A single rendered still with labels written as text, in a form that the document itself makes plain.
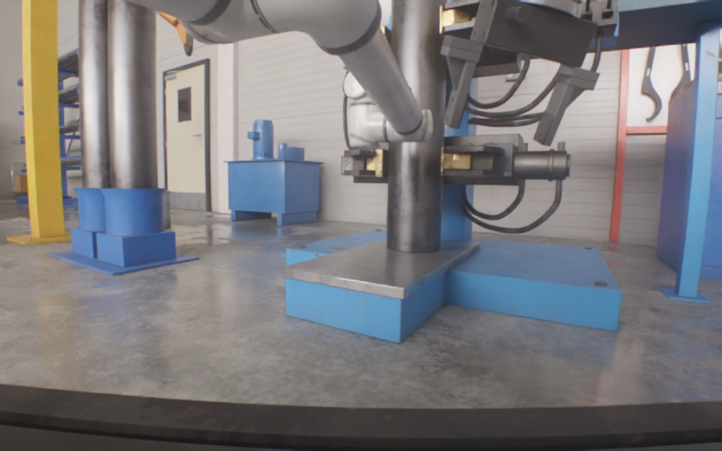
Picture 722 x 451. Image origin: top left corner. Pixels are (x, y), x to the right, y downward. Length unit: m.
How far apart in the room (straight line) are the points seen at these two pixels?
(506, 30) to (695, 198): 1.37
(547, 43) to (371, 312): 0.72
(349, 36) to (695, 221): 1.46
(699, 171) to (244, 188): 3.45
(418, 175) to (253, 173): 2.63
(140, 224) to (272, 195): 1.85
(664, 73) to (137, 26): 3.36
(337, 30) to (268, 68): 4.31
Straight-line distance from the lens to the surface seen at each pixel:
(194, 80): 5.91
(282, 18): 0.56
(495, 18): 0.46
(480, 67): 1.62
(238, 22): 0.59
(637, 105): 3.38
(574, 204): 3.32
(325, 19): 0.55
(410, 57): 1.42
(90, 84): 2.33
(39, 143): 3.18
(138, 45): 2.08
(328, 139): 4.10
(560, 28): 0.50
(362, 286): 0.95
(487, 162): 1.27
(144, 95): 2.03
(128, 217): 1.96
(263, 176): 3.67
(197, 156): 5.69
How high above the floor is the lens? 0.40
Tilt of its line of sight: 6 degrees down
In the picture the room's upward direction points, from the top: 1 degrees clockwise
